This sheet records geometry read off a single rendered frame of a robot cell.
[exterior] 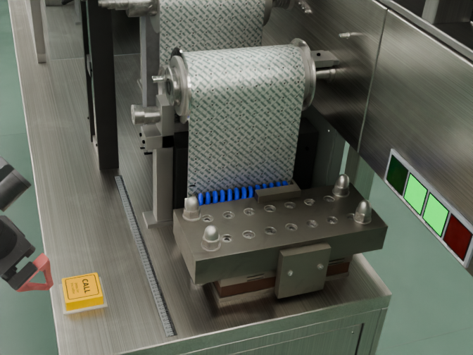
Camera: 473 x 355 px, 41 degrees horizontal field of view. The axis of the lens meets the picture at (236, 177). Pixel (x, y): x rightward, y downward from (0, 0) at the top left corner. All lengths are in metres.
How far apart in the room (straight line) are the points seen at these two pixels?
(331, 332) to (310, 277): 0.15
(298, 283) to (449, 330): 1.44
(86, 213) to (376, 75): 0.72
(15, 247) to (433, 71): 0.71
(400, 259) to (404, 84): 1.82
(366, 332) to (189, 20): 0.76
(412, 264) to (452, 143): 1.87
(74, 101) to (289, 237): 0.96
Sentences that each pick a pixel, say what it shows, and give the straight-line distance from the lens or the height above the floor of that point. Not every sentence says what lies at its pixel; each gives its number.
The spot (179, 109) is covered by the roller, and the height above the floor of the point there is 1.21.
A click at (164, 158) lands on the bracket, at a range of 1.33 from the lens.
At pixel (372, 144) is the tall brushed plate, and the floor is 1.19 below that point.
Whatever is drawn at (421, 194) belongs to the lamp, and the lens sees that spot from 1.10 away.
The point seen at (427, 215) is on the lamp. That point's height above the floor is 1.17.
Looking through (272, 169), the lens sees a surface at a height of 1.07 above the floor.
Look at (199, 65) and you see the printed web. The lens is 1.19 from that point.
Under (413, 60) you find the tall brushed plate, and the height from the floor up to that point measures 1.39.
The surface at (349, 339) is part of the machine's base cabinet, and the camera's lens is 1.39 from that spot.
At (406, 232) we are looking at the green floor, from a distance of 3.04.
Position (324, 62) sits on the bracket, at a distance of 1.30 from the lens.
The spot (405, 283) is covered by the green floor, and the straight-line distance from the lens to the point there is 2.76.
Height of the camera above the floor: 1.79
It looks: 34 degrees down
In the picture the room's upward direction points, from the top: 4 degrees clockwise
